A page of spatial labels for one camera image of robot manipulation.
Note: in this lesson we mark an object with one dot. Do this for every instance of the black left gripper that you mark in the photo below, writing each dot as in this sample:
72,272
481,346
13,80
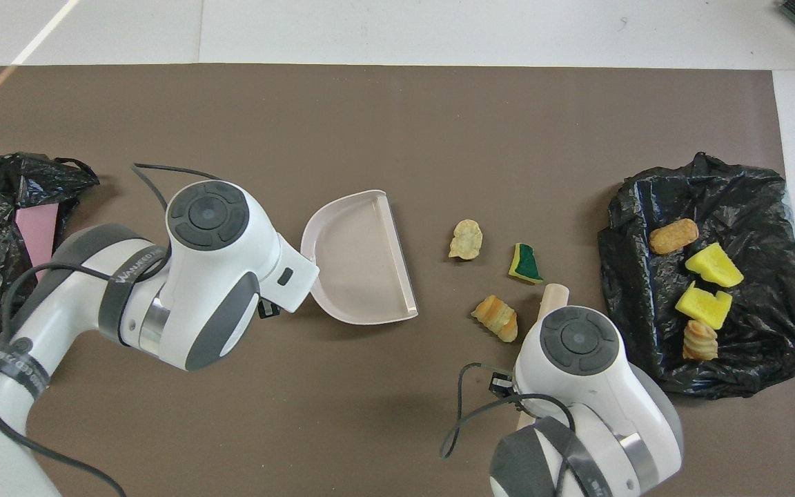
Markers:
268,308

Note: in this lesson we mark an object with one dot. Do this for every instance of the beige plastic dustpan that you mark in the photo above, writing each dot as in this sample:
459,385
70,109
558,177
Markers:
359,269

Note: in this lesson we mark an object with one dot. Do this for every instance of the pale yellow bread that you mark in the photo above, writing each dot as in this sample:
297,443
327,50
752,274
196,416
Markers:
466,239

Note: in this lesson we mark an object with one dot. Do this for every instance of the striped toy croissant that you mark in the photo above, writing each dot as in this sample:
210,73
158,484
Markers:
496,316
700,339

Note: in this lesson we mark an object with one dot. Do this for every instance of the wedge-shaped yellow green sponge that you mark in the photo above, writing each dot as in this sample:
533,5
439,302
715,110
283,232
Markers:
525,266

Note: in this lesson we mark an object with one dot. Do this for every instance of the brown oval bread roll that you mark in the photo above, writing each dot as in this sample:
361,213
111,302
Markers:
673,236

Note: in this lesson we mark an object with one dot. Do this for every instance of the notched yellow green sponge piece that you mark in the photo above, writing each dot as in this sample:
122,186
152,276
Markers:
701,307

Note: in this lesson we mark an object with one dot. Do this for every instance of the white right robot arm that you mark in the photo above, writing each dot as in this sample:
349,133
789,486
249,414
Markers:
604,400

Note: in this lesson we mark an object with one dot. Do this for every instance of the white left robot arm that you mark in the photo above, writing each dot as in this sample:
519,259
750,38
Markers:
211,276

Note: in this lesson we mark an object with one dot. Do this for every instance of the black bag lined bin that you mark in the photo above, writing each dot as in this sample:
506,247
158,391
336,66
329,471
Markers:
632,310

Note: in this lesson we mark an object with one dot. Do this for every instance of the brown table mat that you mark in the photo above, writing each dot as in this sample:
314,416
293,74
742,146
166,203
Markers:
397,124

